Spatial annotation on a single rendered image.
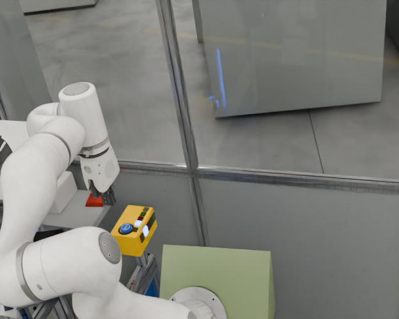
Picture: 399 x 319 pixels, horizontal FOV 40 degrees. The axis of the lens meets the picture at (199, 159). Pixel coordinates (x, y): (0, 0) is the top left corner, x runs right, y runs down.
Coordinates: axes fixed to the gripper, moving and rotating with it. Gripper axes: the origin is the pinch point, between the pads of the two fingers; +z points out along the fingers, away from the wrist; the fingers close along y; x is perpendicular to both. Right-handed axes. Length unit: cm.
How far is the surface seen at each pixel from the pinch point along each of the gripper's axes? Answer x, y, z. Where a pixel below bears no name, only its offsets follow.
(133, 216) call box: 15, 32, 36
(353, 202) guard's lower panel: -56, 71, 53
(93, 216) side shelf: 46, 51, 57
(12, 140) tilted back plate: 61, 39, 12
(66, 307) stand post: 60, 32, 93
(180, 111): 8, 70, 16
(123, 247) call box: 15.4, 21.6, 41.1
